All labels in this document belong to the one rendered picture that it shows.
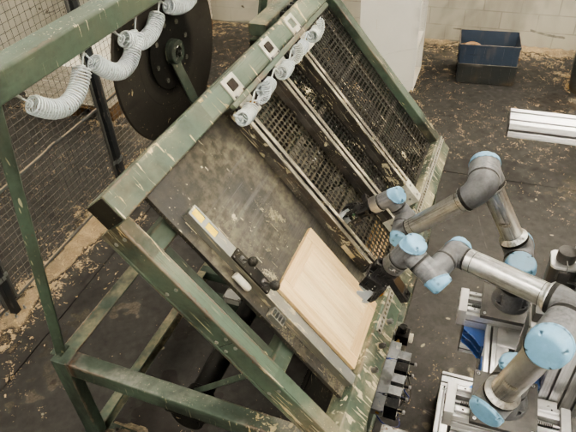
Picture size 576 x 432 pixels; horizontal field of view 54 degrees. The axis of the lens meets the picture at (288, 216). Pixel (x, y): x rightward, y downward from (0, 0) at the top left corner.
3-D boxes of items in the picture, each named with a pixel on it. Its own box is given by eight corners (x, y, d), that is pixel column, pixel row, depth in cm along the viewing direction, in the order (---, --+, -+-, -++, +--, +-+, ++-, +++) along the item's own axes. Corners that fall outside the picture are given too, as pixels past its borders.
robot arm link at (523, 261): (499, 291, 229) (506, 268, 221) (500, 269, 239) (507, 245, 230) (531, 297, 226) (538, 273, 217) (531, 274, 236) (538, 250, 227)
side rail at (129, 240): (314, 444, 214) (335, 441, 207) (99, 237, 182) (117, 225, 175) (319, 430, 219) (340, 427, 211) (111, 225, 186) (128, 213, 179)
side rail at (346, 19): (422, 147, 364) (437, 141, 357) (315, 5, 332) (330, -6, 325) (424, 141, 370) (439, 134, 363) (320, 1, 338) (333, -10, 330)
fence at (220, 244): (345, 387, 228) (352, 385, 226) (182, 216, 200) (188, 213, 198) (348, 376, 232) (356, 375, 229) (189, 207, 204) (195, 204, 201)
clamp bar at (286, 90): (395, 243, 291) (435, 227, 276) (243, 57, 256) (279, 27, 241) (399, 230, 298) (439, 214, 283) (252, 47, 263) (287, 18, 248)
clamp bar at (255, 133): (377, 294, 265) (420, 280, 249) (204, 95, 230) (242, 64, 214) (382, 279, 272) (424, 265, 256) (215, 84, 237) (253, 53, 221)
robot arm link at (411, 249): (423, 257, 172) (402, 237, 173) (403, 276, 179) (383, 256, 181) (435, 246, 177) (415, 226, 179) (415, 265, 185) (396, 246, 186)
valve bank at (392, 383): (399, 446, 241) (404, 415, 225) (366, 435, 245) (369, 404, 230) (422, 353, 276) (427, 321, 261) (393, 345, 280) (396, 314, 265)
